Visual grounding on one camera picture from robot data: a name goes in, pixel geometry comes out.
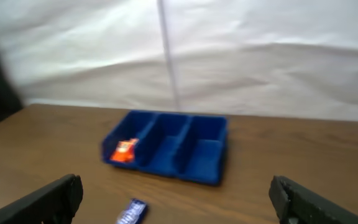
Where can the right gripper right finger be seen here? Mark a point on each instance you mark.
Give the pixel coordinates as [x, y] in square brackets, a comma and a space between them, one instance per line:
[309, 205]

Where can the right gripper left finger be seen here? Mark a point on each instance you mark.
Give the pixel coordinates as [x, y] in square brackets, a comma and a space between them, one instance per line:
[42, 203]

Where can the orange candy box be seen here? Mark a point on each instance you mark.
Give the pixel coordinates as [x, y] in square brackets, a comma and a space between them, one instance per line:
[121, 155]
[130, 145]

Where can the blue candy pack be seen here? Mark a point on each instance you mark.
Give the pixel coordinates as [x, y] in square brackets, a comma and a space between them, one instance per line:
[132, 213]

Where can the blue tray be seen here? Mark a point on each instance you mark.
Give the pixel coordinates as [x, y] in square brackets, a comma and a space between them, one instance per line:
[194, 155]

